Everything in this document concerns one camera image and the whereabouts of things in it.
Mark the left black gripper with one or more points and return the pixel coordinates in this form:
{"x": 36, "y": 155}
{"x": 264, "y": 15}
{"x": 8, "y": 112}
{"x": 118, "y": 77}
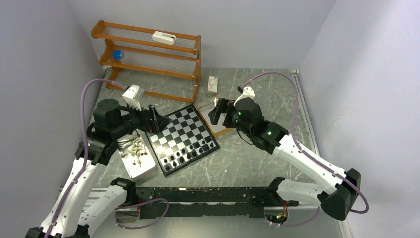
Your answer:
{"x": 151, "y": 121}

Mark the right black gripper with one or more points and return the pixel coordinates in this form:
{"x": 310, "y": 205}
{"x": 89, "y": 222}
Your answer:
{"x": 224, "y": 105}

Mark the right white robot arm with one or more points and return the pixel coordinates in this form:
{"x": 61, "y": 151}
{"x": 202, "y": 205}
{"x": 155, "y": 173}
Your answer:
{"x": 334, "y": 189}

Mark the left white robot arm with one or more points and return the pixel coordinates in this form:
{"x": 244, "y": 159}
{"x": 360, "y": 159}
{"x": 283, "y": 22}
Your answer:
{"x": 112, "y": 121}

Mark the black white chess board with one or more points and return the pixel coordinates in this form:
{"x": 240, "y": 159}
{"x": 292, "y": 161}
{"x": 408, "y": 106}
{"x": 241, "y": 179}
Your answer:
{"x": 185, "y": 140}

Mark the silver tin with white pieces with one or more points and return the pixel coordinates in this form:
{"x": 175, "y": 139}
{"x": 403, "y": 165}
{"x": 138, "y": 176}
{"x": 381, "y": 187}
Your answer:
{"x": 135, "y": 156}

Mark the small white red box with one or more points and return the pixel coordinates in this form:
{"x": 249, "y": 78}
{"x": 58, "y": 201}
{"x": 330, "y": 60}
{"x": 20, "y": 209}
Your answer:
{"x": 212, "y": 85}

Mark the wooden three-tier rack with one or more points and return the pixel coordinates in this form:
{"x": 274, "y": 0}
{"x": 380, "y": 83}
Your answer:
{"x": 141, "y": 53}

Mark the blue cap on rack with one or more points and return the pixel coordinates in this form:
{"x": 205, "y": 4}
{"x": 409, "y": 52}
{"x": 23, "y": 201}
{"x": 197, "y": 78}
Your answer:
{"x": 118, "y": 54}

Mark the white device on rack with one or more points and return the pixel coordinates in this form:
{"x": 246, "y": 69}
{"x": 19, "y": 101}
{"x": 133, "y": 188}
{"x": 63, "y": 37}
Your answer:
{"x": 165, "y": 38}

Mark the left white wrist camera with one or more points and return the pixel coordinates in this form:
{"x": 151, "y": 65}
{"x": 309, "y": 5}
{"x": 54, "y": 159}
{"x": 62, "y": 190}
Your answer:
{"x": 132, "y": 97}

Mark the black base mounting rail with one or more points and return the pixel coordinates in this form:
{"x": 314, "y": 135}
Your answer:
{"x": 153, "y": 202}

